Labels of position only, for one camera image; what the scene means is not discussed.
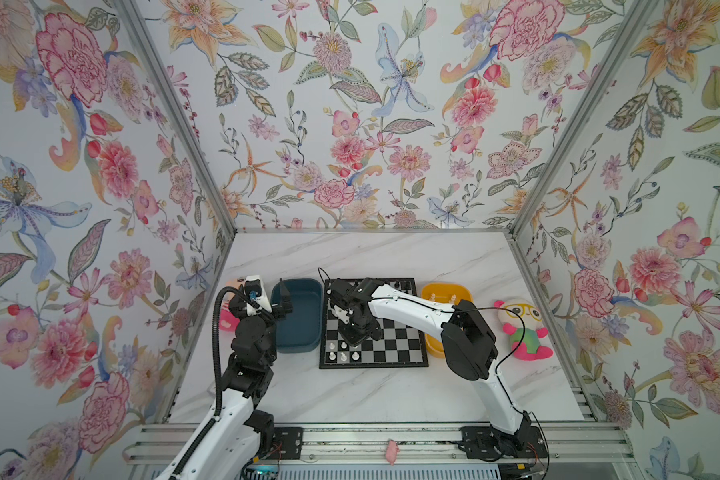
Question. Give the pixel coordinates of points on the teal plastic bin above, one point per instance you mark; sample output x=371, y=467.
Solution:
x=300, y=331

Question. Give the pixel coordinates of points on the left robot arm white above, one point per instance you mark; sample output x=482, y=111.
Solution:
x=235, y=433

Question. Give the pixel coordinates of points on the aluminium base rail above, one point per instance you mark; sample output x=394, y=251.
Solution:
x=334, y=443

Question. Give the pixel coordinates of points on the aluminium frame post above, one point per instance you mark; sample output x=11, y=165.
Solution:
x=633, y=23
x=135, y=24

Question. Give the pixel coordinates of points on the pink small toy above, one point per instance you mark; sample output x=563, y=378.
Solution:
x=392, y=452

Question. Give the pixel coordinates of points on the yellow plastic bin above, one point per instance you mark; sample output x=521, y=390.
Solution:
x=442, y=293

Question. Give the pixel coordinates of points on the pink toy left side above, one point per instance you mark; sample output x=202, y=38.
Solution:
x=228, y=321

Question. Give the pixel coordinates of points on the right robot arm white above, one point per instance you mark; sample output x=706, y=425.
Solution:
x=468, y=341

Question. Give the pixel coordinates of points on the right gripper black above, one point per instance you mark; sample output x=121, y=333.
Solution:
x=351, y=339

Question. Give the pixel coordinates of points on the plush doll toy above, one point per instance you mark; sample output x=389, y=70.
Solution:
x=522, y=322

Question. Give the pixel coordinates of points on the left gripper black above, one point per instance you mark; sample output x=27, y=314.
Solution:
x=284, y=298

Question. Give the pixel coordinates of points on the aluminium frame post left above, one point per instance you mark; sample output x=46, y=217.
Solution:
x=135, y=24

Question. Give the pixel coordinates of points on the black white chess board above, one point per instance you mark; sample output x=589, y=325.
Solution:
x=400, y=346

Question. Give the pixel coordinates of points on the aluminium frame post right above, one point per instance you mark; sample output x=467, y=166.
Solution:
x=633, y=23

